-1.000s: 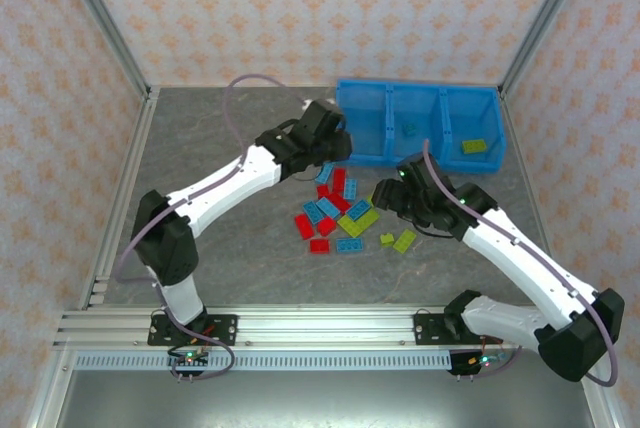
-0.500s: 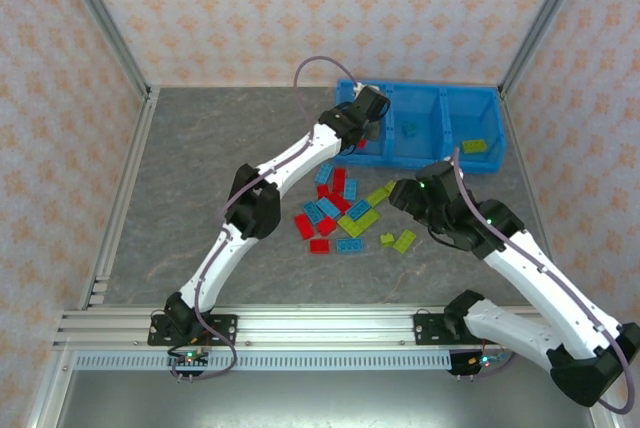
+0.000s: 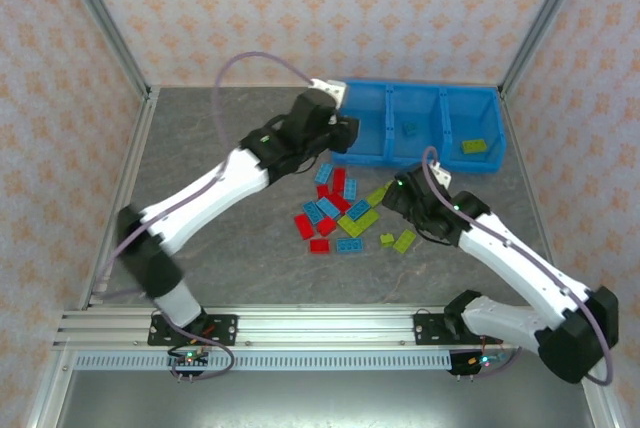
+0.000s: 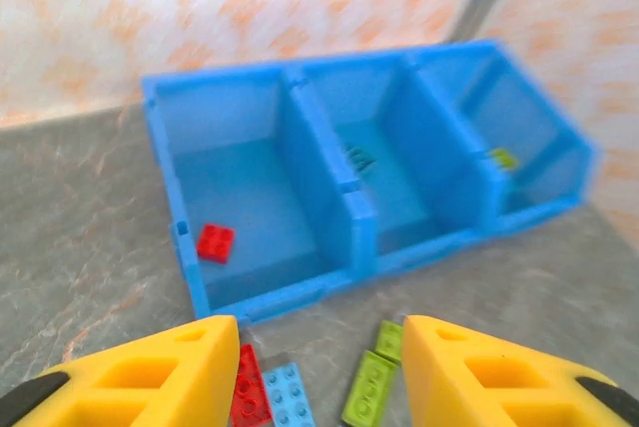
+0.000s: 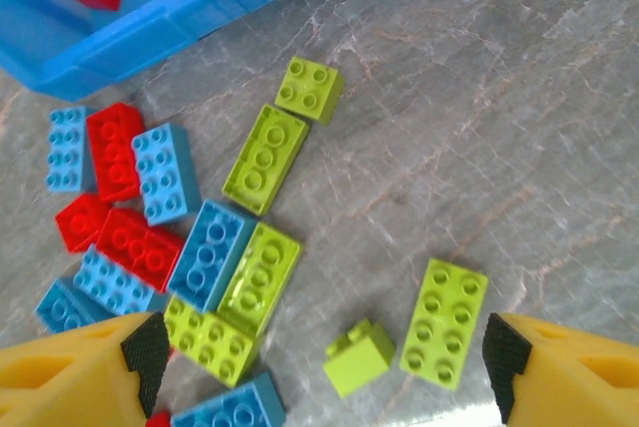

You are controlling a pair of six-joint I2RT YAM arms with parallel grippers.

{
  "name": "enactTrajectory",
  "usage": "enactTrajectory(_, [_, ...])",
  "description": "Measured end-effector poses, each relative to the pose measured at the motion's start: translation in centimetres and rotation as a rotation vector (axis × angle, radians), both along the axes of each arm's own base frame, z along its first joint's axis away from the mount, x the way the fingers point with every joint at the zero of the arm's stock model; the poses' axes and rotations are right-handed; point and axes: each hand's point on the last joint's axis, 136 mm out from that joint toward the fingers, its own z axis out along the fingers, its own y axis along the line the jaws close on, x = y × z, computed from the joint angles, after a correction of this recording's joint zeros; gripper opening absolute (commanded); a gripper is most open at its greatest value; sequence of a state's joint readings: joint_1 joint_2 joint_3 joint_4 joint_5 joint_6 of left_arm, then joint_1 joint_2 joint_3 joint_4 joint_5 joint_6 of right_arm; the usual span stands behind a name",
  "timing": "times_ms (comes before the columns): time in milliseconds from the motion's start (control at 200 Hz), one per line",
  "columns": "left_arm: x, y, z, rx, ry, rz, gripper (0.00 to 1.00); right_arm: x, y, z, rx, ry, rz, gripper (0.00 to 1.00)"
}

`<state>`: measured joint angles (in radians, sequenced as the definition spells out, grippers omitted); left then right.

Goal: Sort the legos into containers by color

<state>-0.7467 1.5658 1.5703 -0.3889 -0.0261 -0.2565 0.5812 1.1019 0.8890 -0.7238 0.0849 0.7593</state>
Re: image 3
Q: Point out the small green lego brick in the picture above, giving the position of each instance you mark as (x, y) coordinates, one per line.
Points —
(386, 239)

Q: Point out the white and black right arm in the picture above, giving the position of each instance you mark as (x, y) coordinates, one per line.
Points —
(515, 258)

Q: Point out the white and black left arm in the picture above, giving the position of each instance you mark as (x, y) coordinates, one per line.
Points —
(210, 193)

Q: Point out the blue three-compartment plastic bin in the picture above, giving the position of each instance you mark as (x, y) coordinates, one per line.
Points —
(370, 113)

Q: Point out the grey metal sheet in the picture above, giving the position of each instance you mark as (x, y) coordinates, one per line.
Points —
(300, 403)

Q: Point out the aluminium side rail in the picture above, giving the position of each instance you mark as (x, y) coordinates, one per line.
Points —
(139, 138)
(537, 218)

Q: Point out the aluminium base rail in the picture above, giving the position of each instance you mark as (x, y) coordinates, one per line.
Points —
(325, 328)

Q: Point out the aluminium frame post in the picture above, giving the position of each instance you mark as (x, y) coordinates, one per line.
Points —
(102, 15)
(549, 15)

